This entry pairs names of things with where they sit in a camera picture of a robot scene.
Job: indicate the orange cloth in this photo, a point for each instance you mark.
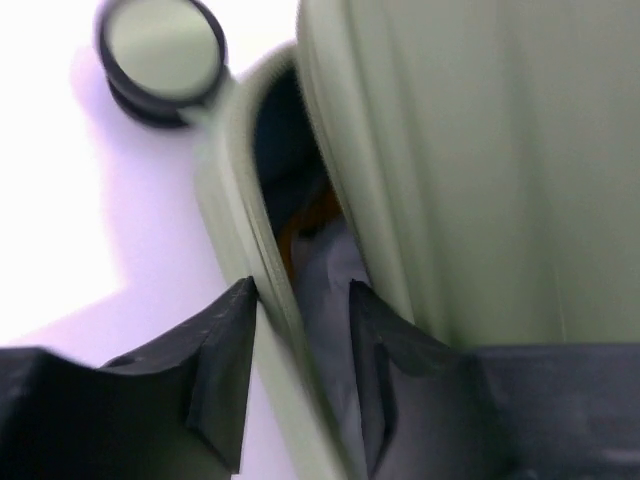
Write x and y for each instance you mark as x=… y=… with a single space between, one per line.
x=323 y=208

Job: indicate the green suitcase blue lining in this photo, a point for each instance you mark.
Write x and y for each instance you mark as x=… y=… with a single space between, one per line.
x=485 y=155

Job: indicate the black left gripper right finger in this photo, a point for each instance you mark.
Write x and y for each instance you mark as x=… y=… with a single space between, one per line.
x=516 y=412

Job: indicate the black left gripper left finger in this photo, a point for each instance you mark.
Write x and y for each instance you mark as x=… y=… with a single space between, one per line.
x=174 y=408

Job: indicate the white plastic bag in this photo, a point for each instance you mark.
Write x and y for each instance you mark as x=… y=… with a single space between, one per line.
x=324 y=267

